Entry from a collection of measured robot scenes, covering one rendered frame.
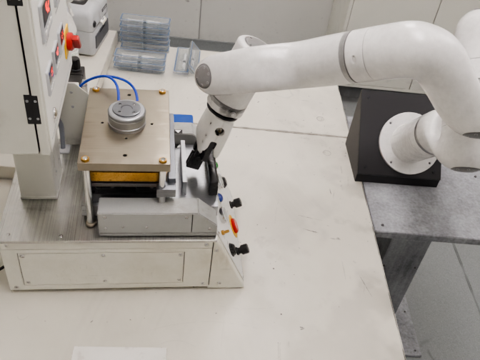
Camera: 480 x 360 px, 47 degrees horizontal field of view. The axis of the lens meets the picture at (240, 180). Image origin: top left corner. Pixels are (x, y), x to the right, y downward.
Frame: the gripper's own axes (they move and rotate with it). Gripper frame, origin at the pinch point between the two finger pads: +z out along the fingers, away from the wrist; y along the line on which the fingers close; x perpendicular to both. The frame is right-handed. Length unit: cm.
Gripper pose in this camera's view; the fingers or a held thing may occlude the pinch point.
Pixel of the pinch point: (195, 160)
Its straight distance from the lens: 127.1
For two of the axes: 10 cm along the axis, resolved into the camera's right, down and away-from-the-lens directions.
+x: -8.9, -2.6, -3.7
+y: -1.1, -6.7, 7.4
